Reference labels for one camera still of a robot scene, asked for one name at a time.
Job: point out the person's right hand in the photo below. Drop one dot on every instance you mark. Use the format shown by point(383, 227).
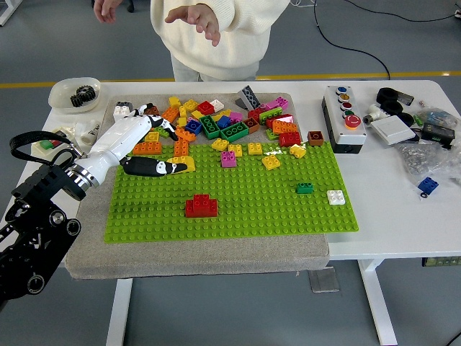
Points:
point(106, 9)

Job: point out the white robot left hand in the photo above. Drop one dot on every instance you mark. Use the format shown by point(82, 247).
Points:
point(119, 138)

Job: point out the person's left hand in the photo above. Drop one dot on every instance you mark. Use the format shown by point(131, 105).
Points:
point(200, 16)

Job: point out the yellow arched brick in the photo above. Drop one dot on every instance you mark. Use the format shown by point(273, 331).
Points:
point(182, 159)

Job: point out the light grey studded brick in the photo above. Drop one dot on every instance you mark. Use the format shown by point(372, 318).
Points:
point(251, 96)

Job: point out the dark grey brick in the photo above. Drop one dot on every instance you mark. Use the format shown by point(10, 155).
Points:
point(239, 103)

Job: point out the red two-by-four brick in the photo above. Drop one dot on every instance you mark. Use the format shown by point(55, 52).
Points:
point(192, 212)

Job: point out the red square brick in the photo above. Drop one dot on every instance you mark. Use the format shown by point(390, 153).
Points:
point(201, 202)
point(206, 107)
point(256, 114)

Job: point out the person's left forearm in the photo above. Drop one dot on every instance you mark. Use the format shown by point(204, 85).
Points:
point(252, 14)

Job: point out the white and grey brick stack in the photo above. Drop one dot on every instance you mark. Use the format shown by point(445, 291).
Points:
point(120, 110)

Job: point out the orange two-by-four brick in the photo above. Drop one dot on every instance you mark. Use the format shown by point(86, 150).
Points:
point(182, 147)
point(171, 114)
point(148, 149)
point(285, 127)

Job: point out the yellow square brick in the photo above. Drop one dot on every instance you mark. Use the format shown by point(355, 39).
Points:
point(152, 137)
point(236, 150)
point(255, 149)
point(220, 144)
point(298, 151)
point(271, 162)

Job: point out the brown square brick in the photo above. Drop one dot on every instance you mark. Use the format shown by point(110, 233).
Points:
point(315, 138)
point(153, 109)

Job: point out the orange long curved brick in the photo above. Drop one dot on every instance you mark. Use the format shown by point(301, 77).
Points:
point(185, 134)

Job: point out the small yellow brick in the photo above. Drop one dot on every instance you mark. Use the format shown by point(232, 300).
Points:
point(184, 111)
point(191, 106)
point(175, 102)
point(198, 115)

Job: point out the blue square brick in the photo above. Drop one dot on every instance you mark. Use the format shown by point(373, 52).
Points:
point(194, 127)
point(429, 184)
point(224, 122)

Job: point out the white square brick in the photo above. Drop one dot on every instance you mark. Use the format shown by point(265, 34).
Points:
point(336, 198)
point(218, 105)

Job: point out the green hollow brick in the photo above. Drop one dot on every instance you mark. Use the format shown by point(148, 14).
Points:
point(213, 135)
point(237, 137)

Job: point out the pink brick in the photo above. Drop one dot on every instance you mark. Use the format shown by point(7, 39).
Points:
point(268, 106)
point(237, 116)

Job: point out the lime green long brick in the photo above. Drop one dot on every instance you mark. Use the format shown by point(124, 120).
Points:
point(269, 115)

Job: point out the brown hollow brick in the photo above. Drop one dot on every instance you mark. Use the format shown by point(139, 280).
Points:
point(252, 125)

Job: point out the long red sloped brick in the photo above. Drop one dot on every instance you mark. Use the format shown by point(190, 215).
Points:
point(282, 120)

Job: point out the glossy red brick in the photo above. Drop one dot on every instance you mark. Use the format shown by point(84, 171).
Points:
point(290, 139)

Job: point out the green studded baseplate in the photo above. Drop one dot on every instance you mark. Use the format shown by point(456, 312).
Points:
point(253, 217)

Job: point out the small dark green brick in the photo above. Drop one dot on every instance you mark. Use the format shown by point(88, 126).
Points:
point(305, 188)

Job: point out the black chair caster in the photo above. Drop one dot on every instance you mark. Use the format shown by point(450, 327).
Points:
point(130, 5)

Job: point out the white printed tube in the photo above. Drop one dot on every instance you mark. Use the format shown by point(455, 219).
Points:
point(90, 136)

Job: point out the person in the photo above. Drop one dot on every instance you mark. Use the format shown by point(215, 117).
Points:
point(223, 54)

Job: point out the black metal gears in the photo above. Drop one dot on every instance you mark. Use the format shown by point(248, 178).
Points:
point(84, 97)

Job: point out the white plastic bowl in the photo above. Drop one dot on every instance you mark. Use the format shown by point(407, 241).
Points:
point(60, 96)

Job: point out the grey-brown fabric mat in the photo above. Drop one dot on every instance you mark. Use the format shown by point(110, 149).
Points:
point(202, 258)

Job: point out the white table leg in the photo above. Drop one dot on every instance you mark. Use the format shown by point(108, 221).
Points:
point(380, 310)
point(119, 314)

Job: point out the white pushbutton control box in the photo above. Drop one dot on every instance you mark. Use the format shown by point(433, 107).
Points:
point(348, 137)

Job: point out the black rubber tire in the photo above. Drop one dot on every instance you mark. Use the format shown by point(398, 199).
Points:
point(384, 108)
point(412, 119)
point(380, 96)

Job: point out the white cylinder metal tip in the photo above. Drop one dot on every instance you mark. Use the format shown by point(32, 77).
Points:
point(375, 115)

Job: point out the small clear-lidded black box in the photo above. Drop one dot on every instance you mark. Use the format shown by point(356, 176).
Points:
point(407, 98)

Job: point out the green plastic connector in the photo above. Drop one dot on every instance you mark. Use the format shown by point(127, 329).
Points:
point(419, 120)

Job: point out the grey metal floor plate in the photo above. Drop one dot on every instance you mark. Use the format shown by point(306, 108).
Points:
point(325, 281)

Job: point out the clear bag blue parts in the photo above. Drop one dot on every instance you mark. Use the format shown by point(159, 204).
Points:
point(438, 116)

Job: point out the clear bag of screws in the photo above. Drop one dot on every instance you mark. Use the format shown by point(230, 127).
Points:
point(419, 159)

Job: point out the black power adapter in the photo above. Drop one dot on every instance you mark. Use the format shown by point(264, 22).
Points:
point(438, 133)

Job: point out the white red-green switch box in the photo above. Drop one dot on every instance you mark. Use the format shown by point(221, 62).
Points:
point(45, 145)

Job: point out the white furniture frame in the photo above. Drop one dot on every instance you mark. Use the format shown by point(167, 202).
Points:
point(7, 14)

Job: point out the white flat wall switch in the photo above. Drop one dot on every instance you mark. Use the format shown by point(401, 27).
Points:
point(393, 131)

